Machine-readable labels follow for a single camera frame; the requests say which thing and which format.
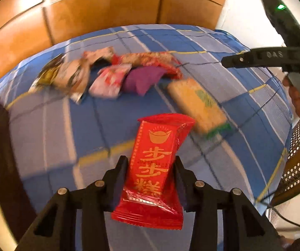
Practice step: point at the long red patterned snack packet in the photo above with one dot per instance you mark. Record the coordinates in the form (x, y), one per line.
(144, 57)

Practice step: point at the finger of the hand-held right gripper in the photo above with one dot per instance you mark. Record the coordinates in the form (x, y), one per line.
(240, 59)

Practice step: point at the blue plaid blanket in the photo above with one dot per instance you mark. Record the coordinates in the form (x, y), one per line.
(61, 136)

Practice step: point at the pink snack packet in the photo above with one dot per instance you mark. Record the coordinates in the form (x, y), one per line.
(108, 82)

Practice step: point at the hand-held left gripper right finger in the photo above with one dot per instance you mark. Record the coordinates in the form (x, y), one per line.
(182, 188)

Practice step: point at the person's right hand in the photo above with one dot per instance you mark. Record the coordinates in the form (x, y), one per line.
(297, 99)

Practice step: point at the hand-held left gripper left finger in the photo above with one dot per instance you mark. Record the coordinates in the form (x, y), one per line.
(119, 185)

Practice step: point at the small red white snack packet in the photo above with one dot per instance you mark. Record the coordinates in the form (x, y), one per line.
(97, 53)

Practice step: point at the wooden wardrobe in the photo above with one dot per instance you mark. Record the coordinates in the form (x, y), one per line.
(100, 7)

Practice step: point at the yellow cracker packet green ends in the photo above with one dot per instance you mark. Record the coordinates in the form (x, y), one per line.
(195, 104)

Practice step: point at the red gold-print snack packet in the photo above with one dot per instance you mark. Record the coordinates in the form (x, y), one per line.
(150, 162)

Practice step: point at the purple snack packet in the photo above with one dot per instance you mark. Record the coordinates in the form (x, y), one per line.
(142, 79)

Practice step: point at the clear yellow snack packet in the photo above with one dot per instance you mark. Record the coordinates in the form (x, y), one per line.
(73, 77)

